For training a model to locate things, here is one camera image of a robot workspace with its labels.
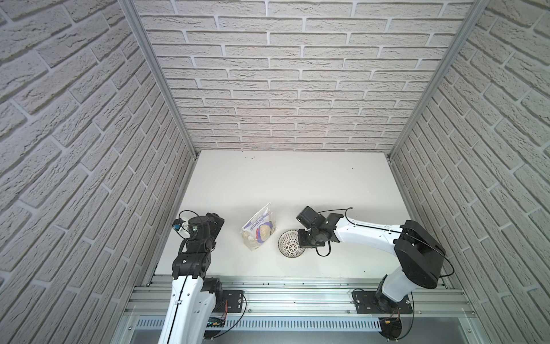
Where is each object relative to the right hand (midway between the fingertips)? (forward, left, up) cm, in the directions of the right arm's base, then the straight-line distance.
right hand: (296, 247), depth 84 cm
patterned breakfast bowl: (+2, +3, -2) cm, 4 cm away
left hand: (+9, +32, +13) cm, 35 cm away
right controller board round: (-28, -29, -3) cm, 41 cm away
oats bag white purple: (+4, +14, +10) cm, 18 cm away
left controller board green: (-22, +31, -4) cm, 38 cm away
